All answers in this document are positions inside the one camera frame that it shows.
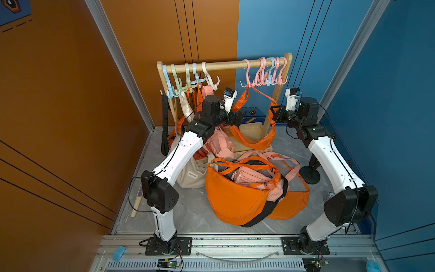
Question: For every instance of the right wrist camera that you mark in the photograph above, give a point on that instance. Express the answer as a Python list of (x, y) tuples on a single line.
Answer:
[(293, 97)]

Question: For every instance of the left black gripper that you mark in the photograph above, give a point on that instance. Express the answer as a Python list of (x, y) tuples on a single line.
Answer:
[(237, 118)]

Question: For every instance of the black strap bag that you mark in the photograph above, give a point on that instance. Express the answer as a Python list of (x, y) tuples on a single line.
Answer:
[(165, 140)]

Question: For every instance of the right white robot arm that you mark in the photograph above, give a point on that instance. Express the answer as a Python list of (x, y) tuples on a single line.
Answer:
[(353, 200)]

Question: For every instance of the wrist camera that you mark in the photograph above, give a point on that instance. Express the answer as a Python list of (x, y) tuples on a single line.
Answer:
[(293, 97), (229, 96)]

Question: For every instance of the light blue hook leftmost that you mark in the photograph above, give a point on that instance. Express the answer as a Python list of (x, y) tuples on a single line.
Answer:
[(170, 90)]

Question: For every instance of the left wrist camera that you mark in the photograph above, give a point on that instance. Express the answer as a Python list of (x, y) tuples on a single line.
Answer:
[(229, 96)]

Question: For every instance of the black crescent bag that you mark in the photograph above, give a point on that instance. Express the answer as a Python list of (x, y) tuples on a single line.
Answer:
[(250, 206)]

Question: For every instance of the circuit board right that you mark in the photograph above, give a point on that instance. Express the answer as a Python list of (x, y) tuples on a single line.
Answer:
[(314, 265)]

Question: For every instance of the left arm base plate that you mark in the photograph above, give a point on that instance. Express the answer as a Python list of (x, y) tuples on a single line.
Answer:
[(177, 245)]

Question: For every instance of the orange crescent bag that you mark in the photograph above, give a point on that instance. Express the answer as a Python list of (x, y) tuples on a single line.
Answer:
[(298, 192), (219, 188)]

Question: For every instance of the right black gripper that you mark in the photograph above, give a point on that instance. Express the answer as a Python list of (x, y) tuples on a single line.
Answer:
[(279, 116)]

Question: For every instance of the beige crescent bag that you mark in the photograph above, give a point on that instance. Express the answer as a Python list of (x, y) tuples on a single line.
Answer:
[(193, 175)]

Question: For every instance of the small clear cup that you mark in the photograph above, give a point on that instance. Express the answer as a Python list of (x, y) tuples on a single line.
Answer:
[(329, 196)]

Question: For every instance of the pink hook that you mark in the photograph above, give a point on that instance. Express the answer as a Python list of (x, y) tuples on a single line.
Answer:
[(274, 77), (282, 79)]

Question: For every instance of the green circuit board left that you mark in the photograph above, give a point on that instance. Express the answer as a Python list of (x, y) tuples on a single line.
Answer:
[(169, 265)]

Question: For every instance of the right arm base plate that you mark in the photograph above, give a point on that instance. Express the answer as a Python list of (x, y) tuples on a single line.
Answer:
[(292, 245)]

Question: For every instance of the blue sponge block left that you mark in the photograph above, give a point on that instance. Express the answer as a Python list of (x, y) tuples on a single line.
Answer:
[(118, 253)]

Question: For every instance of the wooden clothes rack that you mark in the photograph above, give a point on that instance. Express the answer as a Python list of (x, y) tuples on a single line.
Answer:
[(179, 75)]

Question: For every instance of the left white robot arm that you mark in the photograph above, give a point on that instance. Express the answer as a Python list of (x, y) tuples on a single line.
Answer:
[(157, 185)]

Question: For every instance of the pink hook rightmost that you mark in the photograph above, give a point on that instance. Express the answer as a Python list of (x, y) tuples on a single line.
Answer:
[(282, 79)]

